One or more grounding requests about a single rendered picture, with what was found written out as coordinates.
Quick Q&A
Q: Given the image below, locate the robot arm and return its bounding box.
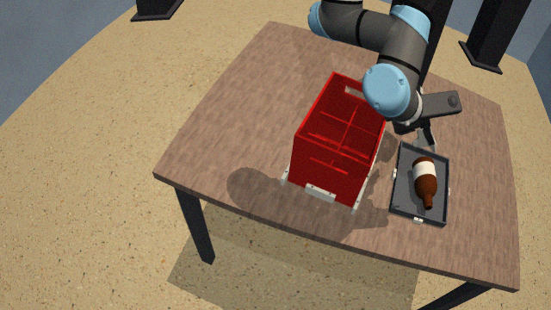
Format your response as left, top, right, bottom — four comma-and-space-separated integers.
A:
307, 0, 462, 126

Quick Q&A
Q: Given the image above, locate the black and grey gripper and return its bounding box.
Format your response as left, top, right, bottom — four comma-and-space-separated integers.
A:
384, 85, 437, 152

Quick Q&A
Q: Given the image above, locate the red plastic crate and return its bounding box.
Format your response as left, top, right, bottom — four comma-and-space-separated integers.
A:
288, 72, 386, 208

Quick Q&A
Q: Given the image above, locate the brown bottle with white label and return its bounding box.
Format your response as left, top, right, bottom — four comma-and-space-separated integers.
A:
412, 157, 437, 210

